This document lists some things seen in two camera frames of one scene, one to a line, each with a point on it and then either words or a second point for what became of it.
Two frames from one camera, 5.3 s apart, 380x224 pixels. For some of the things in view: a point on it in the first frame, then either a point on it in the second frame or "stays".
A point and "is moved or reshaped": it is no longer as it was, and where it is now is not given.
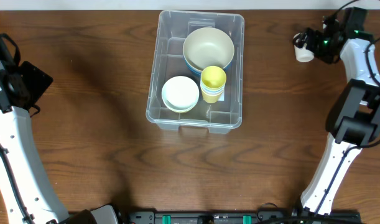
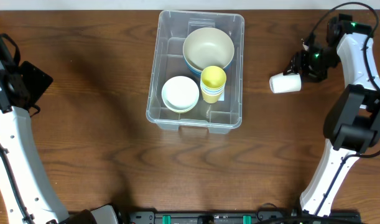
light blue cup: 212,91 stays
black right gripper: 311,38 → 297,64
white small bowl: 180,93 stays
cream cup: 305,54 is moved or reshaped
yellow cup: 213,76 stays
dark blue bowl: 199,71 stays
